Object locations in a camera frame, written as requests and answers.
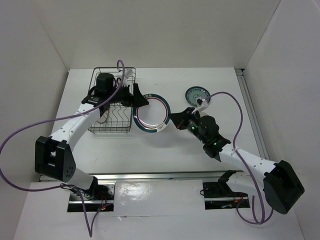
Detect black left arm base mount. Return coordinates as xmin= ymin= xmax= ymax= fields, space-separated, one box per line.
xmin=67 ymin=182 xmax=116 ymax=213

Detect grey wire dish rack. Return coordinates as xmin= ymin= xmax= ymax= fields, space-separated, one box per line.
xmin=88 ymin=67 xmax=132 ymax=135

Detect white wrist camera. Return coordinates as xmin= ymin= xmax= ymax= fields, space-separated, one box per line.
xmin=192 ymin=98 xmax=208 ymax=114
xmin=117 ymin=68 xmax=133 ymax=81

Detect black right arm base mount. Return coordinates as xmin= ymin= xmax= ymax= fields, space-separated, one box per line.
xmin=199 ymin=182 xmax=250 ymax=210

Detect white plate orange sunburst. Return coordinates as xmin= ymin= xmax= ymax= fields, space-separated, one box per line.
xmin=97 ymin=110 xmax=110 ymax=124

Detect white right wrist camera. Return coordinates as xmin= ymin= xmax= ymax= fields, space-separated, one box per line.
xmin=192 ymin=98 xmax=208 ymax=114

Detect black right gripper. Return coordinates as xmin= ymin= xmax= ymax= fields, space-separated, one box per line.
xmin=168 ymin=107 xmax=208 ymax=144

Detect aluminium front rail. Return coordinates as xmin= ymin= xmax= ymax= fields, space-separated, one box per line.
xmin=94 ymin=171 xmax=225 ymax=181

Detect white plate green red rings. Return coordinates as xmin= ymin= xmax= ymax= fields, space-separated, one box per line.
xmin=133 ymin=93 xmax=172 ymax=133

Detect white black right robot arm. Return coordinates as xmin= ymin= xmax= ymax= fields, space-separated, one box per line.
xmin=170 ymin=107 xmax=305 ymax=215

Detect clear round plate stand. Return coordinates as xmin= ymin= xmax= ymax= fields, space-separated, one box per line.
xmin=198 ymin=111 xmax=208 ymax=118

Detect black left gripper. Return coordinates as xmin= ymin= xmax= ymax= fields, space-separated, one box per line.
xmin=106 ymin=82 xmax=149 ymax=108

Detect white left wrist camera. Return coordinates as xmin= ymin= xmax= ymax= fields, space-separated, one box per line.
xmin=117 ymin=68 xmax=133 ymax=81

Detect small blue patterned plate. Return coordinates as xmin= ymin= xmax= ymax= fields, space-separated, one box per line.
xmin=185 ymin=86 xmax=211 ymax=107

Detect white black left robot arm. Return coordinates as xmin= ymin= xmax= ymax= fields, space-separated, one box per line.
xmin=35 ymin=68 xmax=149 ymax=200

